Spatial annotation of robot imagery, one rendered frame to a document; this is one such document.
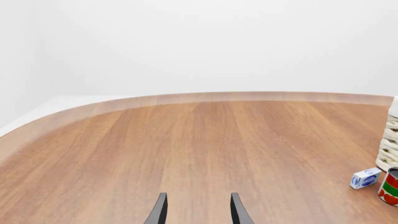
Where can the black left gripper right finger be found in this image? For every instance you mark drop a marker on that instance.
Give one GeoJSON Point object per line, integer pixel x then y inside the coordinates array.
{"type": "Point", "coordinates": [238, 210]}

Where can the red green tomato tin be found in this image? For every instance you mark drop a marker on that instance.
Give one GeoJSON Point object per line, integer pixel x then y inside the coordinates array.
{"type": "Point", "coordinates": [390, 187]}

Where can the small white blue printed box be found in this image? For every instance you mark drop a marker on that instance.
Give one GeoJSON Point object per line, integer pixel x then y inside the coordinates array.
{"type": "Point", "coordinates": [366, 178]}

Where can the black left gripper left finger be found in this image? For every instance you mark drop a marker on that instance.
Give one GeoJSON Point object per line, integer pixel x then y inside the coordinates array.
{"type": "Point", "coordinates": [160, 210]}

